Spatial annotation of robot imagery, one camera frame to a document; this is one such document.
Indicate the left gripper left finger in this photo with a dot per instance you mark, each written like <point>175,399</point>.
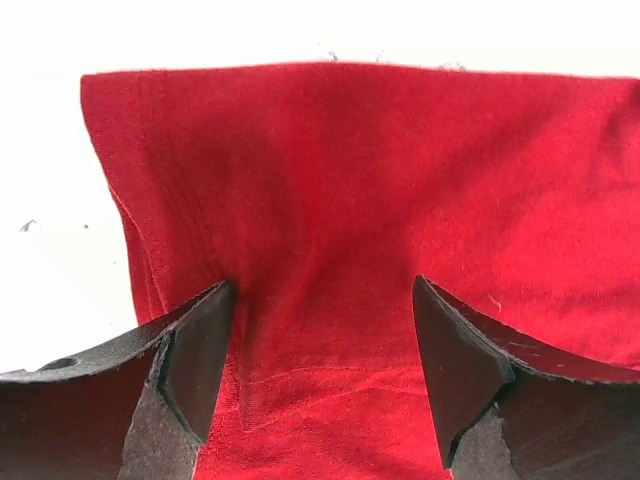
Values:
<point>139,406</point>

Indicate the dark red t shirt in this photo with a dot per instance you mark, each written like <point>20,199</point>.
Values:
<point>322,190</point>

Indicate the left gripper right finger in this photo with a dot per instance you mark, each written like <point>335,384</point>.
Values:
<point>508,406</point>

